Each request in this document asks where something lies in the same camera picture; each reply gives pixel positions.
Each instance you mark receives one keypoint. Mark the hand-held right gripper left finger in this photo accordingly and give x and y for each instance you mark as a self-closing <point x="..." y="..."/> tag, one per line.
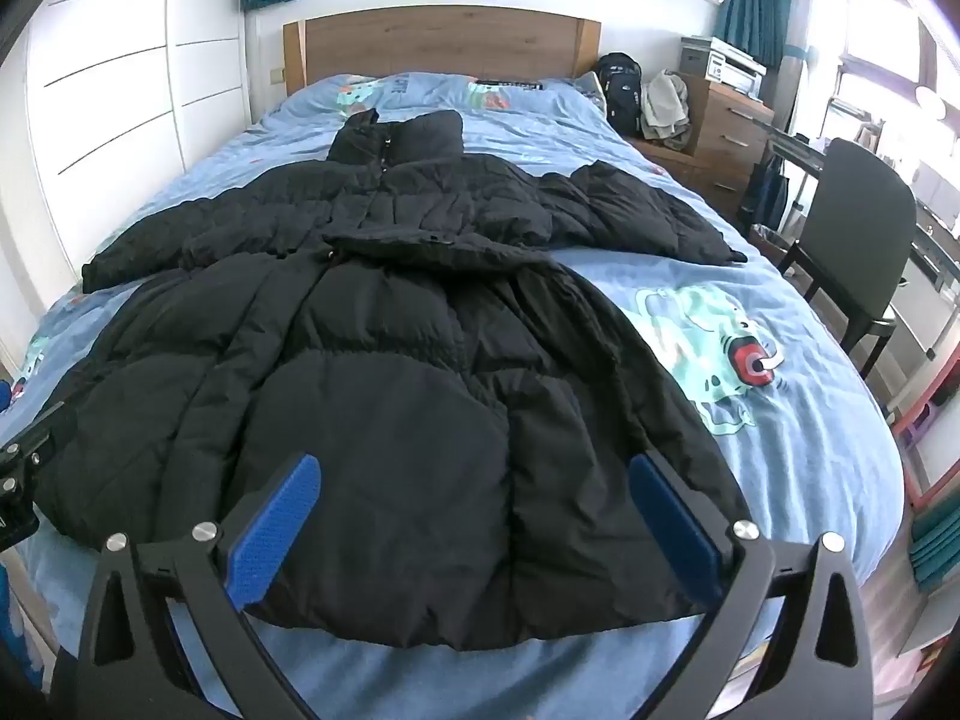
<point x="274" y="532"/>

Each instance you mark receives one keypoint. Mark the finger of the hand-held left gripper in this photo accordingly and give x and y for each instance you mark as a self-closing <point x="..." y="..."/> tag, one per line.
<point x="26" y="476"/>

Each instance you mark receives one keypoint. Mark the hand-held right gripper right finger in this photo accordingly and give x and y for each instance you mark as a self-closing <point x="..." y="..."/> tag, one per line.
<point x="679" y="532"/>

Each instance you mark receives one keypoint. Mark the black puffer jacket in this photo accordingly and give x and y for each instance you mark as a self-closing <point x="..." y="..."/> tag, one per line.
<point x="390" y="405"/>

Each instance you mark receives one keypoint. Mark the bed with blue duvet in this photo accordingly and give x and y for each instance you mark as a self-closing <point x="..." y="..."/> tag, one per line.
<point x="810" y="427"/>

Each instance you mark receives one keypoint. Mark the teal folded cloth stack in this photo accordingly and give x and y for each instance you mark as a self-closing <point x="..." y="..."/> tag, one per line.
<point x="937" y="544"/>

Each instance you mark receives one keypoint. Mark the waste bin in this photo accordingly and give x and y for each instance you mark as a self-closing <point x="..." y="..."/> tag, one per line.
<point x="766" y="241"/>

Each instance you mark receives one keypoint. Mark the dark blue bag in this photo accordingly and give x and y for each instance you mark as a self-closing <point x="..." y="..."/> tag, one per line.
<point x="765" y="195"/>

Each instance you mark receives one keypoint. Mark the dark chair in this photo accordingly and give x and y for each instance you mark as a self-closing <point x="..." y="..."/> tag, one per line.
<point x="855" y="225"/>

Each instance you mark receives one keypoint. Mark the wooden dresser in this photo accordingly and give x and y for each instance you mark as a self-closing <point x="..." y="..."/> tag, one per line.
<point x="731" y="142"/>

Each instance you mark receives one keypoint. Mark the white wardrobe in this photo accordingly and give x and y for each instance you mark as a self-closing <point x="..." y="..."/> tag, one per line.
<point x="112" y="90"/>

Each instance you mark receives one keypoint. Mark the beige cloth pile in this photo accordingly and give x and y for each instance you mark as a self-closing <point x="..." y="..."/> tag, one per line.
<point x="664" y="109"/>

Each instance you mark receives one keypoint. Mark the black backpack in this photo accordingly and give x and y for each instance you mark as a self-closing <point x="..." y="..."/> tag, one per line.
<point x="621" y="90"/>

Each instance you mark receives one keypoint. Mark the white printer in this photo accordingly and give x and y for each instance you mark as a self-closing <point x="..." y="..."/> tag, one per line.
<point x="731" y="64"/>

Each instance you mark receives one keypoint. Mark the wooden headboard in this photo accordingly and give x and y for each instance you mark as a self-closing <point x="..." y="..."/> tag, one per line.
<point x="442" y="45"/>

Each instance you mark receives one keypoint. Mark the window with dark frame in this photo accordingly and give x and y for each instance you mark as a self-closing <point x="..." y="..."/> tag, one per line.
<point x="885" y="52"/>

